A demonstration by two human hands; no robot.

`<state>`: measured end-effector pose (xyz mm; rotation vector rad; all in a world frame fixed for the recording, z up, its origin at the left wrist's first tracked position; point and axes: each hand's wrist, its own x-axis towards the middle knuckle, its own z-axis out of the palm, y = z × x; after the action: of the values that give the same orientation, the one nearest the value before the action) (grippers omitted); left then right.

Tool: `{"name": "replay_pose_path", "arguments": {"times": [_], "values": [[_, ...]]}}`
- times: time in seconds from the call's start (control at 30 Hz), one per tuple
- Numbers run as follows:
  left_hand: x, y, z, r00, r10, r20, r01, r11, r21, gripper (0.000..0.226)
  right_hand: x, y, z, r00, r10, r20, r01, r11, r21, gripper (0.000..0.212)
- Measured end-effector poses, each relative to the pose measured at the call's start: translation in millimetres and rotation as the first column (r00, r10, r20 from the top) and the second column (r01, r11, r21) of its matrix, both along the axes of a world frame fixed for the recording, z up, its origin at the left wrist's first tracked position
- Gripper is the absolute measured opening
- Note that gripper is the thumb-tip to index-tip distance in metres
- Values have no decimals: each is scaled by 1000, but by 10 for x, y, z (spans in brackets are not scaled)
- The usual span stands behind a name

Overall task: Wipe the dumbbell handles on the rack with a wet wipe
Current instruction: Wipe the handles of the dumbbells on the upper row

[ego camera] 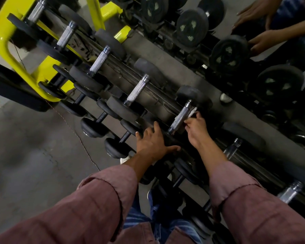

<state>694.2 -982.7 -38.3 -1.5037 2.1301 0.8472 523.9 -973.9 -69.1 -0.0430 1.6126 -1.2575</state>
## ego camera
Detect black yellow dumbbell rack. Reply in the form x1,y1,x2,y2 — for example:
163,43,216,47
0,0,305,244

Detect person's right hand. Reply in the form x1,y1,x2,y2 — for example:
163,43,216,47
184,111,211,150

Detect person's right forearm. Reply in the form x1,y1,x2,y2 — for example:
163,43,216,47
198,139,305,244

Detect person's blue jeans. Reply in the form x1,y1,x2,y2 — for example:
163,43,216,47
123,188,203,244

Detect person's left forearm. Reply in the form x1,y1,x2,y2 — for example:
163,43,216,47
0,155,158,244

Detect person's left hand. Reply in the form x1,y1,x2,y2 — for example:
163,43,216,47
135,121,181,163

